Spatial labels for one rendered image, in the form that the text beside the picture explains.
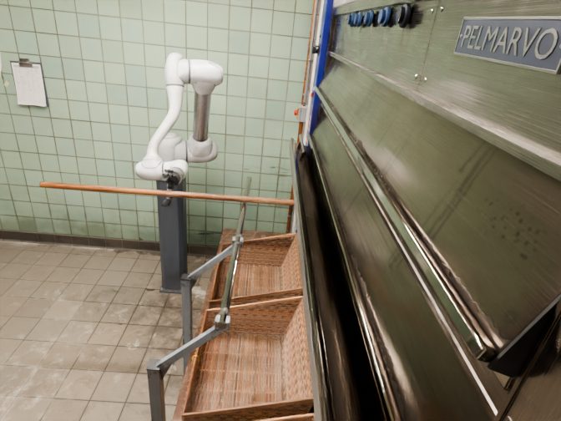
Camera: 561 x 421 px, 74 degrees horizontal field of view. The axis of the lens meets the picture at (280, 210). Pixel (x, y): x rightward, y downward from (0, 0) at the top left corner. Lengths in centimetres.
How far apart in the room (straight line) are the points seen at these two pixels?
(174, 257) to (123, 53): 155
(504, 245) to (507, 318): 8
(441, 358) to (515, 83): 39
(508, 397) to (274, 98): 272
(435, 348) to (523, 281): 25
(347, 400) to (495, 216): 42
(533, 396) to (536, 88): 31
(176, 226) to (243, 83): 119
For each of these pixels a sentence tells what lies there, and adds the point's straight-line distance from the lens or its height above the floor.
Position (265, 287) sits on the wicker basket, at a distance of 227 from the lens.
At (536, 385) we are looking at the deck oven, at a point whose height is 171.
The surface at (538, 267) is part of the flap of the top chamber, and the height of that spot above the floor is 181.
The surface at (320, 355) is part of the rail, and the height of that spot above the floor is 144.
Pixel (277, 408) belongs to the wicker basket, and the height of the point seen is 78.
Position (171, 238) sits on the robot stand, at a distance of 288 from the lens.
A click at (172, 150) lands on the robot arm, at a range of 261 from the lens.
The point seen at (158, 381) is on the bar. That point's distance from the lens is 142.
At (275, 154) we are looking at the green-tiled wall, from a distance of 311.
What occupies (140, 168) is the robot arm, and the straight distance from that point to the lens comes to 225.
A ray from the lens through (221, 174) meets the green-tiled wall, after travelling 320.
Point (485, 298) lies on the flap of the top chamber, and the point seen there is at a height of 175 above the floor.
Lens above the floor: 199
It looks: 26 degrees down
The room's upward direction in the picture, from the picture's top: 6 degrees clockwise
